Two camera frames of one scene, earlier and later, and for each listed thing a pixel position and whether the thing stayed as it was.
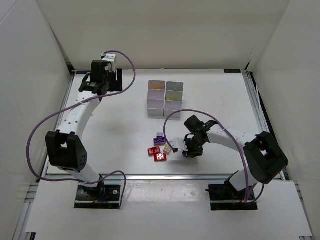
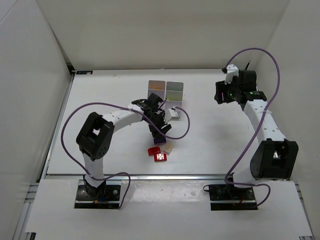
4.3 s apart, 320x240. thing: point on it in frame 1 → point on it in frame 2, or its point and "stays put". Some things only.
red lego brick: (152, 151) stays put
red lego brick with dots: (160, 157) stays put
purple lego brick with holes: (161, 141) stays put
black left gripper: (119, 80) → (160, 127)
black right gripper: (189, 146) → (220, 92)
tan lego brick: (167, 148) stays put
